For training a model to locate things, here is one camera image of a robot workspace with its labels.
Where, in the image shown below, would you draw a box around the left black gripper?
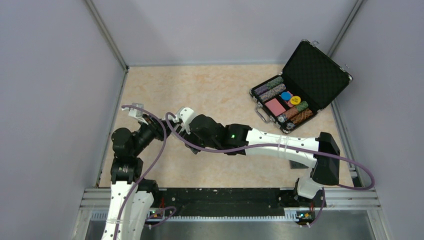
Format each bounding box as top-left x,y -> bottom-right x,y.
131,113 -> 177,156

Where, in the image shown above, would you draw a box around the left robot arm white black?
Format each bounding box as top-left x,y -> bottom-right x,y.
101,114 -> 171,240

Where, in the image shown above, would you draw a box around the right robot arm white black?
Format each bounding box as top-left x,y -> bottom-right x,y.
176,112 -> 340,206

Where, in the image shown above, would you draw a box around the pink card deck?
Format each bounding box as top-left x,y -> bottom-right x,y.
265,98 -> 286,117

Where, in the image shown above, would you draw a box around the blue round chip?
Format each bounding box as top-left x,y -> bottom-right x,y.
280,91 -> 293,102

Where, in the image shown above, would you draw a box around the yellow round chip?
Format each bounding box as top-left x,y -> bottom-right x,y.
289,95 -> 302,106

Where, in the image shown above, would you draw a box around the black poker chip case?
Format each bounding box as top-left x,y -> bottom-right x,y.
249,39 -> 353,134

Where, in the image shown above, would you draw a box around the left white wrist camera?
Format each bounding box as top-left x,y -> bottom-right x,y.
128,102 -> 147,124

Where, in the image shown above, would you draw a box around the black mounting rail base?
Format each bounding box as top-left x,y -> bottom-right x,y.
152,187 -> 326,218

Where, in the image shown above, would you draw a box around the aluminium frame rail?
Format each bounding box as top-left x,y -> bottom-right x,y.
79,187 -> 382,223

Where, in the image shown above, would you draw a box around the black studded base plate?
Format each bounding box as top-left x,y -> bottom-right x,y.
289,160 -> 309,170

